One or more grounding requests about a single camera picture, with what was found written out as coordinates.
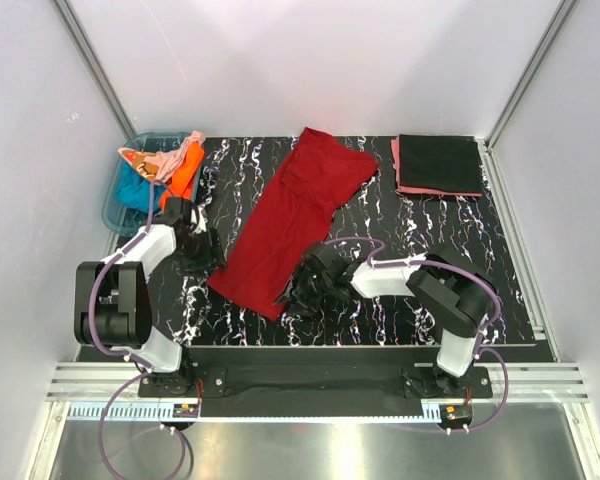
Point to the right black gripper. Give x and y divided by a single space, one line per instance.
303 288

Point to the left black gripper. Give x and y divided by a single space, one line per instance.
212 248

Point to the red t shirt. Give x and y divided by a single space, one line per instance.
295 210

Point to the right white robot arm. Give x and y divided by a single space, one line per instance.
460 296

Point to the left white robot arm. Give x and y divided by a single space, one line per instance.
112 308

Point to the orange t shirt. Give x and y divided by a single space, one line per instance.
182 182

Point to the pink printed t shirt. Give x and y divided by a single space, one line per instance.
159 166

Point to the blue t shirt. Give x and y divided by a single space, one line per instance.
133 191

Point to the folded black t shirt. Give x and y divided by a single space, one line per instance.
444 165

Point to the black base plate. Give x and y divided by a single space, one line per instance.
304 382

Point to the white slotted cable duct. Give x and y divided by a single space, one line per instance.
175 412

